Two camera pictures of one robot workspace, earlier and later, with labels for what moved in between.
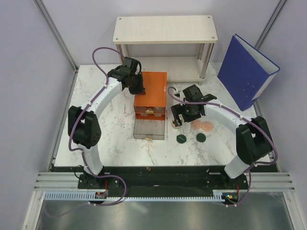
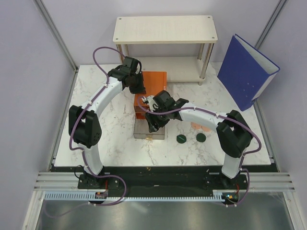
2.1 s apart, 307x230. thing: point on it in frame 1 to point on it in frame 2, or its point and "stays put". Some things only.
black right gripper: x=178 y=109 to x=153 y=127
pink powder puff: x=196 y=124 stays put
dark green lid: x=181 y=139 stays put
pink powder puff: x=207 y=126 stays put
